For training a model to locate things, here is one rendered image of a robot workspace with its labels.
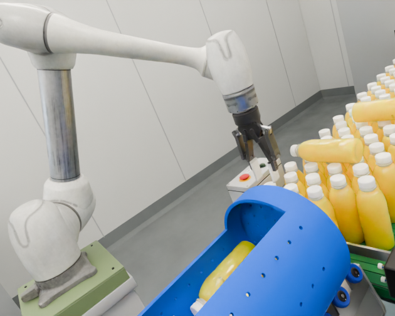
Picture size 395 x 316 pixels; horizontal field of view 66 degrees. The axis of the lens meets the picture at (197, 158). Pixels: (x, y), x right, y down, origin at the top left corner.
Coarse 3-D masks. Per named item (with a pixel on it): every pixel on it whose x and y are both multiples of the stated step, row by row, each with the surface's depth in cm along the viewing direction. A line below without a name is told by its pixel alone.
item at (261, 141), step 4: (252, 132) 86; (252, 136) 87; (256, 136) 86; (264, 136) 88; (256, 140) 86; (260, 140) 87; (264, 140) 87; (260, 144) 87; (264, 144) 87; (264, 148) 87; (268, 148) 88; (264, 152) 87; (268, 152) 87; (268, 156) 87; (268, 160) 88; (272, 160) 87
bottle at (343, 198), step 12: (336, 192) 83; (348, 192) 82; (336, 204) 84; (348, 204) 83; (336, 216) 86; (348, 216) 84; (348, 228) 85; (360, 228) 85; (348, 240) 87; (360, 240) 86
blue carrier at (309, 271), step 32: (256, 192) 67; (288, 192) 64; (224, 224) 78; (256, 224) 77; (288, 224) 57; (320, 224) 59; (224, 256) 78; (256, 256) 52; (288, 256) 53; (320, 256) 56; (192, 288) 71; (224, 288) 48; (256, 288) 49; (288, 288) 50; (320, 288) 54
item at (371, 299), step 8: (344, 280) 75; (368, 280) 73; (368, 288) 73; (368, 296) 73; (376, 296) 73; (368, 304) 72; (376, 304) 73; (328, 312) 69; (336, 312) 68; (360, 312) 70; (368, 312) 71; (376, 312) 73; (384, 312) 74
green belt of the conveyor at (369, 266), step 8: (392, 224) 89; (352, 256) 84; (360, 256) 83; (360, 264) 81; (368, 264) 80; (376, 264) 79; (384, 264) 78; (368, 272) 78; (376, 272) 77; (376, 280) 76; (376, 288) 75; (384, 288) 74; (384, 296) 75
